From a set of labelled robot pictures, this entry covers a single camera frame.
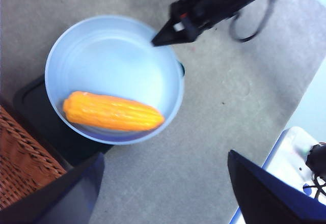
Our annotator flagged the black plug with cables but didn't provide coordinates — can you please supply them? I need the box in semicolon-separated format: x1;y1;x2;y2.
303;142;326;201

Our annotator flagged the black looped cable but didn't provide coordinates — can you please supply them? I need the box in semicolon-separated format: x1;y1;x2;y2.
228;0;283;43

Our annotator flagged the black rectangular tray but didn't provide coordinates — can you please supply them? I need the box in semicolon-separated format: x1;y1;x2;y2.
12;62;185;170

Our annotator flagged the blue round plate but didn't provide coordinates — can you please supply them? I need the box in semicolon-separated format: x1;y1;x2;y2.
44;15;185;146

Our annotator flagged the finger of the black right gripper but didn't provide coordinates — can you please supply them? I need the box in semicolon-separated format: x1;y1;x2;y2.
151;17;199;47

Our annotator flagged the yellow corn cob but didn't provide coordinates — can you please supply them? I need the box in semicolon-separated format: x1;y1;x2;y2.
62;91;166;132

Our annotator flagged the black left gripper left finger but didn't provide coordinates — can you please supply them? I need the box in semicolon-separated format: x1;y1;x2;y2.
0;152;105;224

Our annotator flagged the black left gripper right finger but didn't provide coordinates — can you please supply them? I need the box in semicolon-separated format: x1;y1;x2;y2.
227;149;326;224

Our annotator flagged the brown wicker basket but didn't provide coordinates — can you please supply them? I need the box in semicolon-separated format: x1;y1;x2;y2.
0;95;68;211

